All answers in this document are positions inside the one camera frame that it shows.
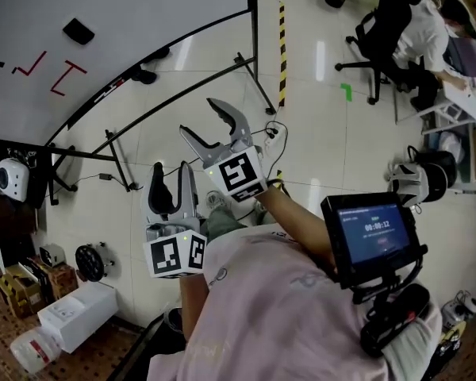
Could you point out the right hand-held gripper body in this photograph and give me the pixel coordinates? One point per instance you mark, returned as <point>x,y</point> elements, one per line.
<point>238,173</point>

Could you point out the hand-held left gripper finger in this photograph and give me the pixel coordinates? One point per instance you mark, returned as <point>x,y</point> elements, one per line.
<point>190,197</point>
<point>152,201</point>

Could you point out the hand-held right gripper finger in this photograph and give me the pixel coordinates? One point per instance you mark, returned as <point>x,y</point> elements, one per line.
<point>240,123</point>
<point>204,151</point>

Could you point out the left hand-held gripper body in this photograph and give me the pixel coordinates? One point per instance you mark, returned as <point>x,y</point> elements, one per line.
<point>170,252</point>

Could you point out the person's right forearm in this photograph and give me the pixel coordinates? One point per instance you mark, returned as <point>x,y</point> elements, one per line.
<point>297,224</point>

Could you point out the person's left forearm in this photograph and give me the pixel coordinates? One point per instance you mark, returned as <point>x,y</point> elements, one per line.
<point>194,304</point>

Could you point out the whiteboard with black wheeled stand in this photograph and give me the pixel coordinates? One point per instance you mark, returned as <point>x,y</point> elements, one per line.
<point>115,10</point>

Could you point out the white power strip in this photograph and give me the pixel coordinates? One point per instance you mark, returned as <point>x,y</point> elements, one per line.
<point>270,140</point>

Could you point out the person's left leg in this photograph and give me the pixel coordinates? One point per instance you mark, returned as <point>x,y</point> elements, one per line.
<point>222,220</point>

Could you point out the black power adapter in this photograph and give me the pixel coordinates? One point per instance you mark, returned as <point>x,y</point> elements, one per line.
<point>105,176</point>

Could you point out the black bucket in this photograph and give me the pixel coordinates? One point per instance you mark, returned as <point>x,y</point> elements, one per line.
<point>173,320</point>

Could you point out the black round grille device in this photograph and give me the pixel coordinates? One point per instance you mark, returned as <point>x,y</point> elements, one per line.
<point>90,262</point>

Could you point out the yellow black hazard tape strip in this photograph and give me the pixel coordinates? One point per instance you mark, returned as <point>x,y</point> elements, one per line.
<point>282,54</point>

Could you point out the black chair with gear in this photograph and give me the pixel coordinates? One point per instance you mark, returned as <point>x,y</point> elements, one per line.
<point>43,181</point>

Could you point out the green floor tape mark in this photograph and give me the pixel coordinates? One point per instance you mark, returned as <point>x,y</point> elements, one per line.
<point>346,91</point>

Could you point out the brown patterned box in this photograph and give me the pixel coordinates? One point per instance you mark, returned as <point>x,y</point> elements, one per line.
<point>61,280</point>

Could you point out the long white box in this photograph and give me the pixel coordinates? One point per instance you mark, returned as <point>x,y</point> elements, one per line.
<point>77,316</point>

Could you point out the small white gadget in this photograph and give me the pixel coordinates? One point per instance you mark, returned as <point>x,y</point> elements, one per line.
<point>52,255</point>

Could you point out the person's light t-shirt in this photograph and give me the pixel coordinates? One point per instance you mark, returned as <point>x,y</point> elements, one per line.
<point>277,316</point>

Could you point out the black chest-mounted monitor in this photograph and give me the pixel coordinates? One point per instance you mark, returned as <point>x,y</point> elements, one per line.
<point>375,232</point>

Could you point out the cardboard box with yellow tape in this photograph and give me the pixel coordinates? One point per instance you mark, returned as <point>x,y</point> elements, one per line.
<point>20,292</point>

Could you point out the black office chair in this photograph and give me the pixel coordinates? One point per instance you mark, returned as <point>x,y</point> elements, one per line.
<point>377,42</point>

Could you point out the clear plastic jug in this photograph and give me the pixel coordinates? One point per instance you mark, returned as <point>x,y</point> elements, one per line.
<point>35,351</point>

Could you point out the white and black headset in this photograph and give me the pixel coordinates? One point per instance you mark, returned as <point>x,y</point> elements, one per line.
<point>418,179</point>

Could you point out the desk with white legs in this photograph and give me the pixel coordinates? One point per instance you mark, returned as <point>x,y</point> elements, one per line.
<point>466,105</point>

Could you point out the open laptop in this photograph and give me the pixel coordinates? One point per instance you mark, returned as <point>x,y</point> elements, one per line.
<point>470,58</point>

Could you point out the white round camera unit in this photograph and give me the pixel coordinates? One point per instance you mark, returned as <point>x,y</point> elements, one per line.
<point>12,179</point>

